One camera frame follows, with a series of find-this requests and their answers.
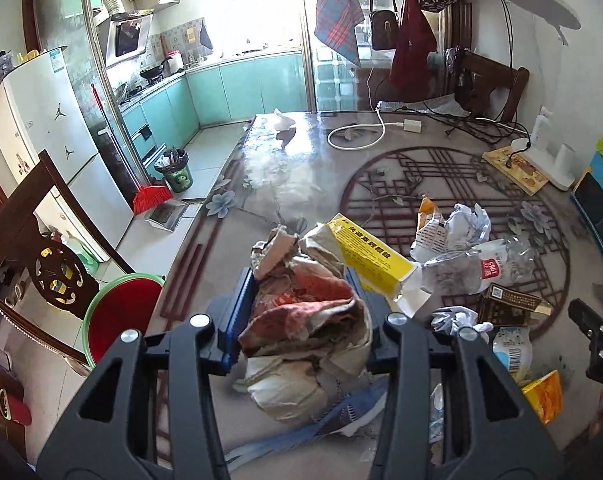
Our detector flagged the large white paper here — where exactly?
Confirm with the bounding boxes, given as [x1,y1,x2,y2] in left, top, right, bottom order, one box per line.
[446,202,492,251]

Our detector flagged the brown paper bag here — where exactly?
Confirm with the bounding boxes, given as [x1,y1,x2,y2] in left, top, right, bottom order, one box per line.
[236,225,375,423]

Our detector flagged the white tissue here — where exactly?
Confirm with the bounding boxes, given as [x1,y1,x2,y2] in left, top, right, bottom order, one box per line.
[272,109,297,133]

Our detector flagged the printed paper leaflet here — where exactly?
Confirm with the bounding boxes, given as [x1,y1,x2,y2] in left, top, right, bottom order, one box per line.
[410,212,452,261]

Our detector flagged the dark brown cardboard pack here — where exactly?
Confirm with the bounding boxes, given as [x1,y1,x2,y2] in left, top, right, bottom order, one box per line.
[476,284,553,328]

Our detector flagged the red bucket with green rim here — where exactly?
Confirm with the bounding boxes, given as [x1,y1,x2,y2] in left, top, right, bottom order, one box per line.
[82,272,166,368]

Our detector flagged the plaid cloth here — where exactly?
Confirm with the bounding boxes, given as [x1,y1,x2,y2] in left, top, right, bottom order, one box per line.
[314,0,366,67]

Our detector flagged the red broom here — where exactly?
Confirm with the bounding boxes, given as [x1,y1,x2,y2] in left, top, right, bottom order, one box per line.
[91,84,173,215]

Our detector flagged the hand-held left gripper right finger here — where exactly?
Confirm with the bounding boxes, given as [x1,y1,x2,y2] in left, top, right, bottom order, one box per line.
[344,266,565,480]

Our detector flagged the black wok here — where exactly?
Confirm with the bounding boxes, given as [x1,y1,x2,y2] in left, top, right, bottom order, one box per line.
[140,57,174,81]

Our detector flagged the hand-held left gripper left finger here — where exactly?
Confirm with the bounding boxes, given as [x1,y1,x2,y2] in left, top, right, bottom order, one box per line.
[35,267,257,480]

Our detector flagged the teal kitchen base cabinets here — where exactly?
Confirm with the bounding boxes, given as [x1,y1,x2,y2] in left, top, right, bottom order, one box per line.
[118,52,309,161]

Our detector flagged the yellow medicine box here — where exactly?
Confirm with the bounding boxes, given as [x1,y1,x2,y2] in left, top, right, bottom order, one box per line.
[301,213,432,318]

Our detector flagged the white cable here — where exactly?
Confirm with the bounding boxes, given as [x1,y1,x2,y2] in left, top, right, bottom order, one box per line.
[328,72,386,151]

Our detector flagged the dark red apron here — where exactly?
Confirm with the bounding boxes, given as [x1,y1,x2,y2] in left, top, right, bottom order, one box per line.
[389,0,438,88]

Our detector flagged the blue toy tablet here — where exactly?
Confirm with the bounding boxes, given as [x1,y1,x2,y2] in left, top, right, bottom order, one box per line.
[570,134,603,263]

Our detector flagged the blue plastic fly swatter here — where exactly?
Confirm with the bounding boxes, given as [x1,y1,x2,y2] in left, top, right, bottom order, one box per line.
[221,377,389,476]

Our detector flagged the green trash can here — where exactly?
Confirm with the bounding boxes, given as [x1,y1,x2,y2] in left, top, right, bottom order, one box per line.
[154,146,194,193]

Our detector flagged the black cable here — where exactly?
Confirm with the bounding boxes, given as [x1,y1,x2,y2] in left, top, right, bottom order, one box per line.
[401,0,532,143]

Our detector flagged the brown handbag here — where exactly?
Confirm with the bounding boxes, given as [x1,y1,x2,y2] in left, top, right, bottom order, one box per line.
[370,9,399,52]

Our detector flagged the white refrigerator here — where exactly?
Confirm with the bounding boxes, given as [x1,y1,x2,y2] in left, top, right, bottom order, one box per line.
[0,47,134,263]

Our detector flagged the translucent storage drawers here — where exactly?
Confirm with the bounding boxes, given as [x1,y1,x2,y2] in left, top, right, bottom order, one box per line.
[317,50,362,111]

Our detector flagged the clear plastic sheet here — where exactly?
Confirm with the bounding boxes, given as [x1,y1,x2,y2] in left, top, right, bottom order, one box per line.
[379,95,475,118]

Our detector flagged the white and blue packet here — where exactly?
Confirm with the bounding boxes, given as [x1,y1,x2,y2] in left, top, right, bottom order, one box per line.
[491,325,535,386]

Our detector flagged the range hood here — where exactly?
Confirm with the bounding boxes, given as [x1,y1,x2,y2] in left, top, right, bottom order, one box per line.
[94,10,154,68]

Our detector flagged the white dustpan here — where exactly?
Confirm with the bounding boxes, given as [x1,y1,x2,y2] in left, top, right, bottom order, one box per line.
[136,199,189,233]

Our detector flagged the small orange packet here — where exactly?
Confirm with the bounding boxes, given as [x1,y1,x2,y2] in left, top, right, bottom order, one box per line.
[417,195,439,231]

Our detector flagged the carved dark wooden chair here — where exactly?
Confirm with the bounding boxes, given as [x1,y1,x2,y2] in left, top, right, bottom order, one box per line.
[0,149,134,376]

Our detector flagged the white round desk lamp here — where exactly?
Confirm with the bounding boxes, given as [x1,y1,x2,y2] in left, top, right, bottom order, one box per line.
[491,0,582,192]

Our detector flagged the crushed clear plastic bottle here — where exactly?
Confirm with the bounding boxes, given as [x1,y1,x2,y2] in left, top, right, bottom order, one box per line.
[414,237,537,296]

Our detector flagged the plain dark wooden chair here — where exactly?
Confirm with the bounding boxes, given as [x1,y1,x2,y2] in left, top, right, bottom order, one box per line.
[449,47,531,123]

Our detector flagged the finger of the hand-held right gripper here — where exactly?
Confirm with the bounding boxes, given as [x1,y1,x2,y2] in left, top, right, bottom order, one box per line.
[567,299,603,343]

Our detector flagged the yellow orange wrapper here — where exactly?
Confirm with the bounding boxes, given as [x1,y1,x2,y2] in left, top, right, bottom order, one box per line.
[520,370,565,425]

